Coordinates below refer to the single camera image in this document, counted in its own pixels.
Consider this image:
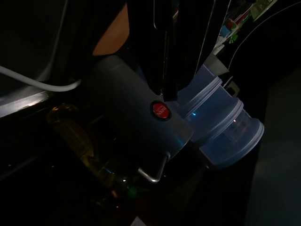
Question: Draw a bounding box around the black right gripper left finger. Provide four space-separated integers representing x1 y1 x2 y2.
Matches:
128 0 166 95

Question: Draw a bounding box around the stainless steel sink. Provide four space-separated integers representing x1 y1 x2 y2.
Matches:
0 0 83 118

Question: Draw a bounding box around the clear container with blue lid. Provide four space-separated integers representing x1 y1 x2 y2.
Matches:
175 64 265 170

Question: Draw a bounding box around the colourful packet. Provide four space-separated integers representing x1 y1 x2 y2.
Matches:
217 0 279 47

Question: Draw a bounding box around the white hose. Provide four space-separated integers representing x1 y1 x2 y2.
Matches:
0 65 82 93

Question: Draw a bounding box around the yellow oil bottle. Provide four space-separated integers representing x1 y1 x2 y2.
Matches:
46 103 135 205

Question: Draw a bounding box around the orange spatula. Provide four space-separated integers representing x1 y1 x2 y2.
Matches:
92 4 130 57

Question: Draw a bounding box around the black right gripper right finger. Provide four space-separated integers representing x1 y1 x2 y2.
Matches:
164 0 218 102

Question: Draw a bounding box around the grey canister with red logo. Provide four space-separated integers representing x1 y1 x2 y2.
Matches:
81 54 195 184

